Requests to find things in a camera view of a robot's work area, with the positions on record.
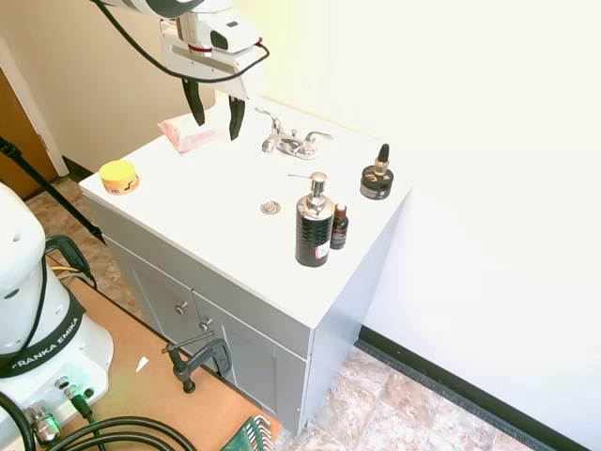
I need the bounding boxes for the small dark brown bottle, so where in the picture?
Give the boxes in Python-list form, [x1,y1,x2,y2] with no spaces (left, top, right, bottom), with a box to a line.
[329,202,349,251]

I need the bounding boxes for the black soap dispenser chrome pump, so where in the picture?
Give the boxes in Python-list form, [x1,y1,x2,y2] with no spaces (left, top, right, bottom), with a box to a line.
[286,171,336,268]

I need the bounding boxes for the black tripod leg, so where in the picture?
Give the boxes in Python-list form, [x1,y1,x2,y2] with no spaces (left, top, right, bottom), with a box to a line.
[0,134,107,246]

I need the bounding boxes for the chrome faucet spout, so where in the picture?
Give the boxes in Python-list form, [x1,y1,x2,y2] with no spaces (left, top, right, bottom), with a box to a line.
[260,122,301,161]

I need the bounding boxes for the black baseboard strip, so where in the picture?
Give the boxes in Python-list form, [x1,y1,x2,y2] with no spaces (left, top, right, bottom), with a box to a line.
[354,324,597,451]

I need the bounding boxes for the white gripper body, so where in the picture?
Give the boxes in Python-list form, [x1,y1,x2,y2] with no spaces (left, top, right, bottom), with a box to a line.
[159,18,265,101]

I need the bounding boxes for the black round jar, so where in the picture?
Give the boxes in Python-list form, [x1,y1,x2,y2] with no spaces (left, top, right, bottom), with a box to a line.
[359,164,395,199]

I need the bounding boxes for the wooden door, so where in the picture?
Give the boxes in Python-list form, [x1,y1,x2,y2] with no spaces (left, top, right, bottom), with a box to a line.
[0,65,59,200]

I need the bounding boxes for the yellow round tin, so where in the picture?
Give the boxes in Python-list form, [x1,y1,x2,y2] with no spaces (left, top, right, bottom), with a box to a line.
[98,159,142,197]

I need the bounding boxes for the pink cloth packet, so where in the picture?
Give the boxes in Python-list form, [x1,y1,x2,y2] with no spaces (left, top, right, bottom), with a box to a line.
[156,115,223,157]

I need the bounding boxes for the grey vanity cabinet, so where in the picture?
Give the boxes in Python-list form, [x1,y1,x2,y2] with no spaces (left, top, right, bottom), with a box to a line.
[78,96,414,437]

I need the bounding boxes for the wooden mounting board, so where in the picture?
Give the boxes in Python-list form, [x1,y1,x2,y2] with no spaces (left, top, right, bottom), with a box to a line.
[0,276,284,451]

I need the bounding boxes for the black thick floor cables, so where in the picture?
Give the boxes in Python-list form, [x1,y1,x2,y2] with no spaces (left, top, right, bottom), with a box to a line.
[0,390,204,451]

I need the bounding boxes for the amber dropper bottle black cap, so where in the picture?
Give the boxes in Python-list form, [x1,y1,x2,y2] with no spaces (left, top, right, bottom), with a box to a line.
[373,143,392,178]

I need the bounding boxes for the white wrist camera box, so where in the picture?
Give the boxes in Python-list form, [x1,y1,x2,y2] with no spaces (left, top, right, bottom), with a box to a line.
[187,10,262,55]

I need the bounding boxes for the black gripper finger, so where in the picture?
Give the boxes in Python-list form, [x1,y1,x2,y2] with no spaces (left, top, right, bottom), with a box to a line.
[227,95,246,143]
[180,78,207,128]

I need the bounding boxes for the green hex key set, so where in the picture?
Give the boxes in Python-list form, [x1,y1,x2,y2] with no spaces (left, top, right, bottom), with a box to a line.
[222,414,272,451]

